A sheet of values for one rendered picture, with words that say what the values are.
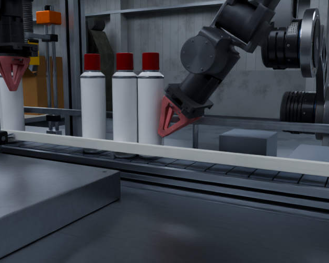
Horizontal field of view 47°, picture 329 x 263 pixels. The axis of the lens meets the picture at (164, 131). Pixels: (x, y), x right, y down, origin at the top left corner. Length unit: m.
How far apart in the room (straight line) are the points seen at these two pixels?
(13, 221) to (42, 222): 0.05
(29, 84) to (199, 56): 2.05
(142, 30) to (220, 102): 2.60
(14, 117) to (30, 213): 0.48
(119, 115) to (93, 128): 0.08
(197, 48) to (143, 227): 0.27
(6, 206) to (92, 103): 0.33
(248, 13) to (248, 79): 7.56
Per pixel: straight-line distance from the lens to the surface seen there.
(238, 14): 0.64
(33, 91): 2.54
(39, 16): 1.00
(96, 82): 0.78
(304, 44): 1.13
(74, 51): 1.01
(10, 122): 0.97
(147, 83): 0.72
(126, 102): 0.73
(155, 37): 9.13
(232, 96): 8.30
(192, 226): 0.56
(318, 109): 1.58
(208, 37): 0.58
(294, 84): 7.98
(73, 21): 1.01
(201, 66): 0.58
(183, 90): 0.67
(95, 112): 0.78
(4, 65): 0.86
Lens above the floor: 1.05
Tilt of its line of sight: 9 degrees down
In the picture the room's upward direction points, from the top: straight up
